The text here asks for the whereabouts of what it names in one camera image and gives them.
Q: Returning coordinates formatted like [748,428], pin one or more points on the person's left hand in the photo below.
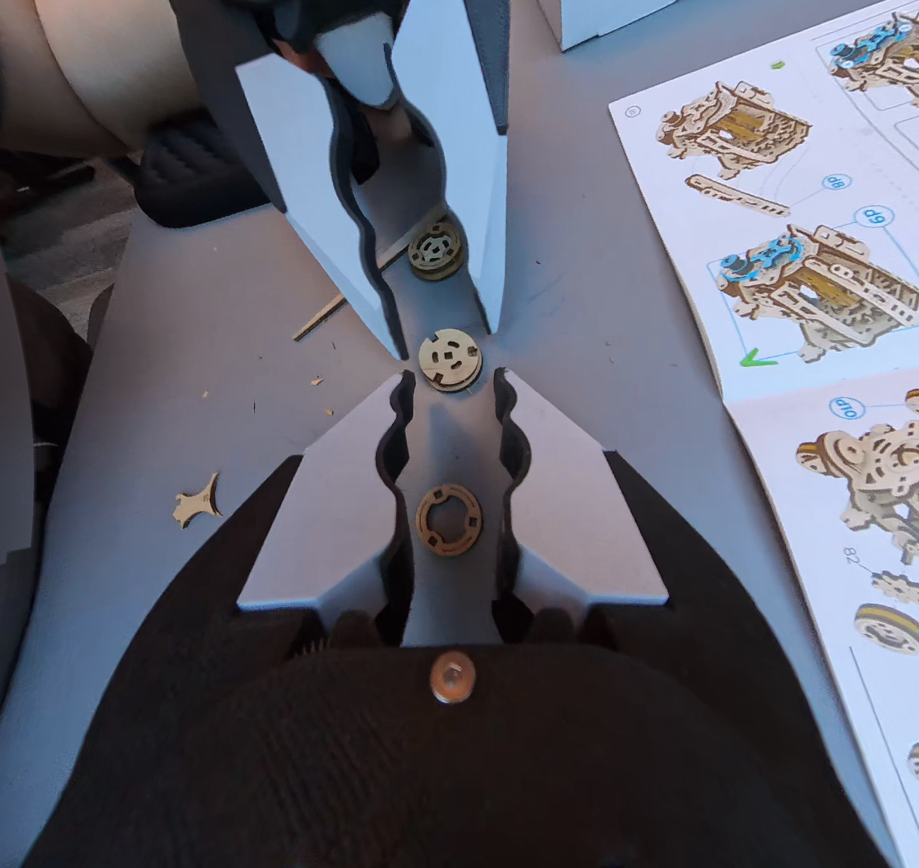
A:
[355,64]

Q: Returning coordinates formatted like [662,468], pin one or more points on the dark cloth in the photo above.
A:
[57,380]

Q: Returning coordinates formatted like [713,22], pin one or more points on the star-shaped wooden scrap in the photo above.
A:
[195,503]

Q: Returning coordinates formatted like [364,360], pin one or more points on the thick slotted wooden wheel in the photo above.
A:
[436,251]

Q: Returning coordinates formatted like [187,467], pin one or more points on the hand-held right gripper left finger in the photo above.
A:
[323,523]

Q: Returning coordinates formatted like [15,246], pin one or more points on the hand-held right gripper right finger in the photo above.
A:
[581,523]

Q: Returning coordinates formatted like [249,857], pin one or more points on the thin wooden stick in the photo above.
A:
[319,319]

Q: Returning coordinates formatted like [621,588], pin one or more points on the assembly instruction booklet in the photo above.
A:
[761,408]

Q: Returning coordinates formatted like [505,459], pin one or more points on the person's left forearm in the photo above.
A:
[86,42]

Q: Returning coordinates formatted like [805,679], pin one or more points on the wooden disc with square holes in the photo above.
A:
[446,355]

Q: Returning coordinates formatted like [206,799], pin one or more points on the black textured foam pad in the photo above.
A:
[187,179]

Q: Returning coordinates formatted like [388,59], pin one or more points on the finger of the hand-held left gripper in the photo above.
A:
[467,129]
[301,164]

